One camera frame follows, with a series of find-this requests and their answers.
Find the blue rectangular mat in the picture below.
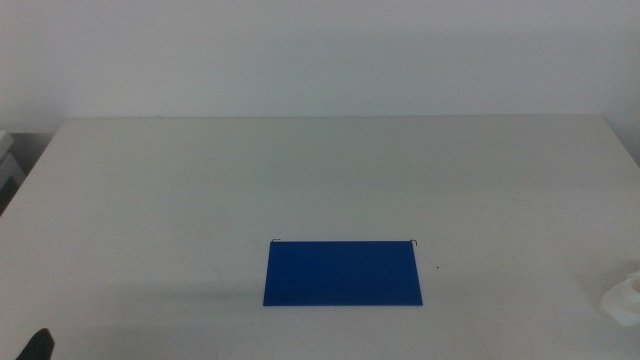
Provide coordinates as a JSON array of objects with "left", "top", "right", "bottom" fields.
[{"left": 262, "top": 240, "right": 424, "bottom": 307}]

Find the white side cabinet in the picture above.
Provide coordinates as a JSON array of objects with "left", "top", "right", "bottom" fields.
[{"left": 0, "top": 130, "right": 27, "bottom": 214}]

